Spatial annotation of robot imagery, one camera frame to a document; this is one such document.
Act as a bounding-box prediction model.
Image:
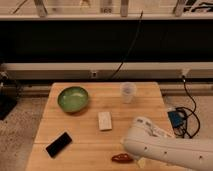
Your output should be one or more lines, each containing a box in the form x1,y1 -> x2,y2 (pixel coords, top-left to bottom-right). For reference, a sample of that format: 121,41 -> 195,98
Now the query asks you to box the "black smartphone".
46,132 -> 72,158

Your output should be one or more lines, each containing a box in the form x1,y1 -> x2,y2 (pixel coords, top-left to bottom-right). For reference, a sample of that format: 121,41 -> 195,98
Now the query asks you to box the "white rectangular block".
98,112 -> 112,131

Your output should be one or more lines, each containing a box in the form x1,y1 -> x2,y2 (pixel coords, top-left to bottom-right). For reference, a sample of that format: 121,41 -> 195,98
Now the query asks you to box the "green ceramic bowl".
57,86 -> 89,113

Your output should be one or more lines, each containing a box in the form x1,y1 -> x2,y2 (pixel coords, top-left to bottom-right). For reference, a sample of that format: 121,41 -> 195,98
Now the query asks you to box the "black hanging cable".
108,9 -> 145,81

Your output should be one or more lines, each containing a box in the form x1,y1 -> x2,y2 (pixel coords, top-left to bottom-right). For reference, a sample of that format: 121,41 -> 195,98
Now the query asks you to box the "black floor cable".
173,75 -> 201,139

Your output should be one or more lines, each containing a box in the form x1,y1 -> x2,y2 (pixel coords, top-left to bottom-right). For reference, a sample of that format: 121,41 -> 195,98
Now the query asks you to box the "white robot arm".
123,117 -> 213,171

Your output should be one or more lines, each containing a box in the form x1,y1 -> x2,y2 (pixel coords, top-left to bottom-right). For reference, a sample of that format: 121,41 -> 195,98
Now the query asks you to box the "clear plastic water bottle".
137,158 -> 146,168

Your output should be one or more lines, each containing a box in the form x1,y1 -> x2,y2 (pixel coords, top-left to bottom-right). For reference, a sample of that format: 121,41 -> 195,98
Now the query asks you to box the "clear plastic cup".
120,82 -> 137,103

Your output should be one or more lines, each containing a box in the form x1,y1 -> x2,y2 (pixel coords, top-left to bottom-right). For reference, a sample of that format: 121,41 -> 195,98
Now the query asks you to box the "black stand at left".
0,71 -> 20,120

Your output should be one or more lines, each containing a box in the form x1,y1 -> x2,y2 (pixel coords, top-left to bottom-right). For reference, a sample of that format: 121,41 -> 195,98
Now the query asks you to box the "red chili pepper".
111,153 -> 133,163

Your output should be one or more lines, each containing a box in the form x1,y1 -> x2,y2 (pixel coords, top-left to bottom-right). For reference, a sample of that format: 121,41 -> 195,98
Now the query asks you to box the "blue power adapter box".
168,111 -> 183,128

